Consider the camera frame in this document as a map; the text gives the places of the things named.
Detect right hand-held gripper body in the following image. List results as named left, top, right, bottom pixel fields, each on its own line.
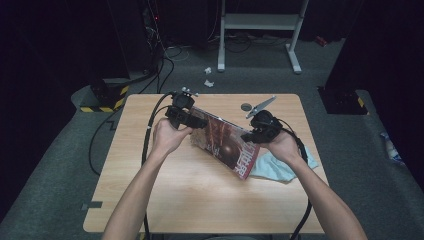
left=245, top=95, right=284, bottom=144

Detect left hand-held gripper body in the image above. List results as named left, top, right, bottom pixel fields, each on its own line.
left=165, top=87, right=200, bottom=130

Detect red cover magazine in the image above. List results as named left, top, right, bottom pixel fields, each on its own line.
left=189, top=107, right=262, bottom=181

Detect light blue cloth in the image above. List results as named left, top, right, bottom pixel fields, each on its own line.
left=249, top=146, right=320, bottom=183

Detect person's right hand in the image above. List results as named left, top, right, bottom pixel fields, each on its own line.
left=261, top=129, right=303, bottom=165

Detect person's left hand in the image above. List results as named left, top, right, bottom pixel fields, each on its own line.
left=151, top=117, right=195, bottom=160

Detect black base with yellow stripes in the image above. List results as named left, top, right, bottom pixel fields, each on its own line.
left=79, top=78, right=130, bottom=113

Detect black base with yellow mark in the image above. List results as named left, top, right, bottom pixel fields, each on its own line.
left=317, top=86, right=370, bottom=116

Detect white metal stand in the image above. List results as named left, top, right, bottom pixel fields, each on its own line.
left=217, top=0, right=310, bottom=75

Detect blue and white packet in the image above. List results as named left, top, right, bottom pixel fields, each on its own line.
left=379, top=131, right=406, bottom=165

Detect grey tape strip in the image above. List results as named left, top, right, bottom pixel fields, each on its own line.
left=80, top=201, right=104, bottom=212

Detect thick black floor cables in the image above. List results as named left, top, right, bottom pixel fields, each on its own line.
left=128, top=54, right=176, bottom=95

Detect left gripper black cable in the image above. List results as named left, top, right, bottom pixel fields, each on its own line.
left=141, top=91, right=176, bottom=240

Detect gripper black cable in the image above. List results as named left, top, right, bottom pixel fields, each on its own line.
left=278, top=118, right=314, bottom=240
left=141, top=91, right=176, bottom=240

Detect cable bundle under stand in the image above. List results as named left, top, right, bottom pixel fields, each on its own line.
left=224, top=31, right=291, bottom=54

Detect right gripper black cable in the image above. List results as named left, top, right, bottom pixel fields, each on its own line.
left=278, top=118, right=314, bottom=240

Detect thin black floor cable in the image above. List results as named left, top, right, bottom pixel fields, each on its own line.
left=88, top=106, right=125, bottom=177

